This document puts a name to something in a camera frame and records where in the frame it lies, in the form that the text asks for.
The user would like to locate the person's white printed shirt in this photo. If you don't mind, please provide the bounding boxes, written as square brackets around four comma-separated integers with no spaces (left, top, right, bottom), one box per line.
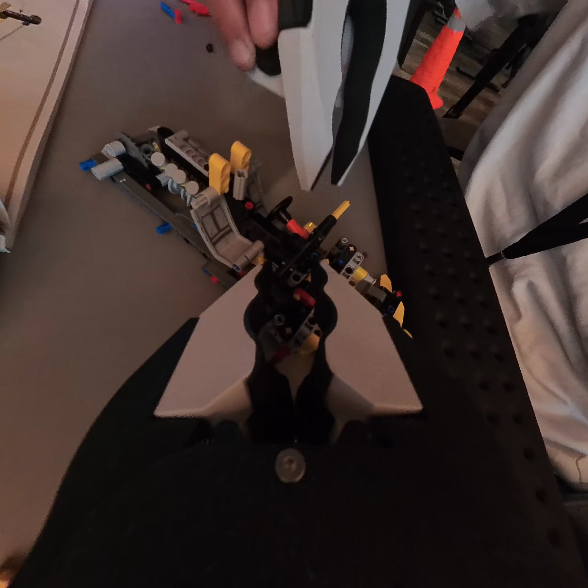
[459,0,588,494]

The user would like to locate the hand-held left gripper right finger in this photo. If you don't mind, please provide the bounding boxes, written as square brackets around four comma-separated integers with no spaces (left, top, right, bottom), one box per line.
[296,261,424,444]

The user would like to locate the black strap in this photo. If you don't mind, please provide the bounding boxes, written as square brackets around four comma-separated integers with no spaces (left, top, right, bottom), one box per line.
[487,195,588,267]

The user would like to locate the lego instruction booklet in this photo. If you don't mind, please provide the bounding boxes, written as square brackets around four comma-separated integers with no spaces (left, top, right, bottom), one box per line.
[0,0,95,253]

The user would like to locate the lego car model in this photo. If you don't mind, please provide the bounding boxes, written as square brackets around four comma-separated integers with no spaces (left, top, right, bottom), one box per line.
[78,125,413,364]

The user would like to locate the person's right hand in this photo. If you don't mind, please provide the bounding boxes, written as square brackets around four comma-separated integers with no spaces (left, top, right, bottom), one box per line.
[206,0,280,72]

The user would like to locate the black metal stand legs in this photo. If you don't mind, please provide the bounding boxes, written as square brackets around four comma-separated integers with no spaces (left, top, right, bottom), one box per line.
[443,11,559,120]

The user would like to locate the orange traffic cone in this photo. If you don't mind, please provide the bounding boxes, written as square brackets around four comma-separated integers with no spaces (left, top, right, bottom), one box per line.
[409,7,467,109]

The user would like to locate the pile of red blue lego pins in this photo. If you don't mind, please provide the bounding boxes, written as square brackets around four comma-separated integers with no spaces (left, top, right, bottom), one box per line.
[159,0,212,25]

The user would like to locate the black lego beam yellow axle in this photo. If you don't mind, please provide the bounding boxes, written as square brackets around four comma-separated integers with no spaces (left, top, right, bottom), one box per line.
[276,200,351,276]

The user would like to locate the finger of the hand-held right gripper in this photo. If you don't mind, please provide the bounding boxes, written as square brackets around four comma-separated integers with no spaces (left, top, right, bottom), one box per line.
[278,0,354,192]
[331,0,413,187]

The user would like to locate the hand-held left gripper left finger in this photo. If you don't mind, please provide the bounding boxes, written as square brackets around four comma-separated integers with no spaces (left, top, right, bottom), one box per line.
[153,266,299,444]

